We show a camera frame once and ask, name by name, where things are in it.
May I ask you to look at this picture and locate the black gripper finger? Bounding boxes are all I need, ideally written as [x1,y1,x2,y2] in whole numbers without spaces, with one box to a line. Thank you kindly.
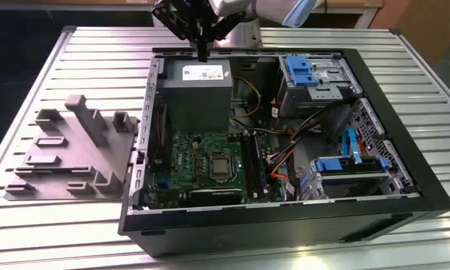
[202,12,246,62]
[151,0,203,62]

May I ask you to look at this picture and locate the black RAM slot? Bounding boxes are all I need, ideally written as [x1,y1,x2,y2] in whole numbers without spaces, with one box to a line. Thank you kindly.
[242,131,257,198]

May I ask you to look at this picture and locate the blue drive latch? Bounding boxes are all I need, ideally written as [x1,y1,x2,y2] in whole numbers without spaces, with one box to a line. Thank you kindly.
[284,56,322,88]

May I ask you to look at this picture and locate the grey power supply unit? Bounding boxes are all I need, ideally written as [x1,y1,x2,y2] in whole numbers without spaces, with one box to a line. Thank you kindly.
[155,57,234,133]

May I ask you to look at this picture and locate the silver drive cage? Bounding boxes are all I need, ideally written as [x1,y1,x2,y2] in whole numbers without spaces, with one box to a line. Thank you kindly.
[276,55,363,119]

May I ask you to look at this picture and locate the green motherboard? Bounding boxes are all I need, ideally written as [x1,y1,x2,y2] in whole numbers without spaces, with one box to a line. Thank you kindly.
[145,130,286,210]

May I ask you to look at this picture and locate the metal CPU socket cover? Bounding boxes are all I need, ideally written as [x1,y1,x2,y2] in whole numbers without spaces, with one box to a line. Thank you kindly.
[209,151,235,183]

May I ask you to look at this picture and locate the grey parts rack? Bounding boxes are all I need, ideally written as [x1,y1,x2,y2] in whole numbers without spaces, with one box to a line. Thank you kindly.
[2,94,141,202]

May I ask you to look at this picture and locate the silver CPU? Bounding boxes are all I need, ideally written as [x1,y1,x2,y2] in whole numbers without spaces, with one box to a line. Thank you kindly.
[211,159,231,174]

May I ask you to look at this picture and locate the brown wooden cabinet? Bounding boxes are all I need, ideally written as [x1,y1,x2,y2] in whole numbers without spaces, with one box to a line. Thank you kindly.
[366,0,450,65]

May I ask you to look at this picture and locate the blue VGA connector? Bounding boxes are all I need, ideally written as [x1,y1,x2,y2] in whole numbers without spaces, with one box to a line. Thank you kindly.
[153,174,170,190]

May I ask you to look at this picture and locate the hard disk in blue carrier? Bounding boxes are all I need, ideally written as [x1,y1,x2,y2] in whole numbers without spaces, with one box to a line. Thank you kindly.
[310,156,392,177]

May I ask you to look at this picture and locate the black graphics card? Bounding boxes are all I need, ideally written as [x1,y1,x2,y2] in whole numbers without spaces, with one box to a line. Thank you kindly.
[186,187,245,208]

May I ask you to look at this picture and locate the silver disk bay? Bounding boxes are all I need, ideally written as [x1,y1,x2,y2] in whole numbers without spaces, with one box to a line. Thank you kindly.
[299,156,412,199]

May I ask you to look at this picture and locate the black PC case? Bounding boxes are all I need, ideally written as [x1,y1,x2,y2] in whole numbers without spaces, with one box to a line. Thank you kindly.
[117,47,450,258]

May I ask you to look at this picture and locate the yellow power wire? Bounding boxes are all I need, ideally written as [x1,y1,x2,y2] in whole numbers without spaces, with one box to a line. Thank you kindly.
[231,77,262,118]

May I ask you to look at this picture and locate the thin red wire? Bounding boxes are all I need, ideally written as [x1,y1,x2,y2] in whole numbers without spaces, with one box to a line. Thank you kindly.
[155,95,163,163]

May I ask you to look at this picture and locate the wooden desk white frame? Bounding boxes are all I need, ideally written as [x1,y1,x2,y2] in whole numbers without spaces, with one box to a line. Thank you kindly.
[43,0,386,29]

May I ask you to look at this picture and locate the black cable bundle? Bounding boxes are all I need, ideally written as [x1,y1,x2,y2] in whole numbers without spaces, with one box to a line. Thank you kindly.
[287,101,356,147]

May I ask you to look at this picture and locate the orange wire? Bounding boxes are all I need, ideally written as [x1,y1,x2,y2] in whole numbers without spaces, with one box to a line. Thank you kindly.
[270,148,296,179]

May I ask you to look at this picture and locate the blue SATA wire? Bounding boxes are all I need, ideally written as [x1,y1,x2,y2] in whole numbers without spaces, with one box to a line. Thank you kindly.
[342,128,363,165]

